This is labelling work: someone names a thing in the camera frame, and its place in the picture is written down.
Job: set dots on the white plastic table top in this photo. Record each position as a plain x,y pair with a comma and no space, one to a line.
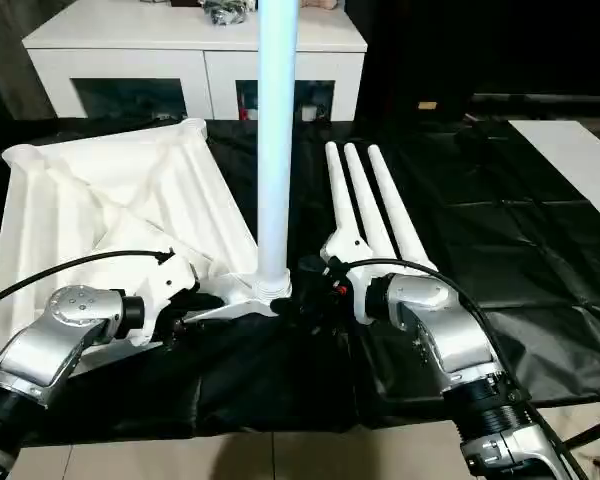
105,190

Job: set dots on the white plastic table leg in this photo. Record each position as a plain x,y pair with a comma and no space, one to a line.
337,185
395,200
276,125
365,190

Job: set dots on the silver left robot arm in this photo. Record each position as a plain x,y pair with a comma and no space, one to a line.
55,340

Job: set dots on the red and white container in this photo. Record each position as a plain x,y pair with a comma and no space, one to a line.
247,111

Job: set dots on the black plastic mat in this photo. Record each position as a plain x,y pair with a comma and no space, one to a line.
530,300

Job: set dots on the small yellow label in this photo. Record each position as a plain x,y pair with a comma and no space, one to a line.
428,105

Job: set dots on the white sideboard cabinet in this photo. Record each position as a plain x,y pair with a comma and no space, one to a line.
155,40

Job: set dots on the white flat board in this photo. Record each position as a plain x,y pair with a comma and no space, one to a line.
575,155

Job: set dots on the bag of black items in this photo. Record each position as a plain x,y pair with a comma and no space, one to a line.
227,12

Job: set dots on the black low cabinet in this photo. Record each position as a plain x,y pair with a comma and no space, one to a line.
480,50

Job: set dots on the black tripod leg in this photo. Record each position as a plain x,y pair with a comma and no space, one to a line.
590,431

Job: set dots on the beige plush toy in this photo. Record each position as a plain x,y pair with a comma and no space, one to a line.
327,3

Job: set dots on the dark grey curtain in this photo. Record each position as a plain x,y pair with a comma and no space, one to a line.
5,55

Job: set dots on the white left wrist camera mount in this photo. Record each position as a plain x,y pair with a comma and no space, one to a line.
165,280

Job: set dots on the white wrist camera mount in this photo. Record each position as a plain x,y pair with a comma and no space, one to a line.
350,245
165,280

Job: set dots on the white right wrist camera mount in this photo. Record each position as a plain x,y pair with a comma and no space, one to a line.
350,245

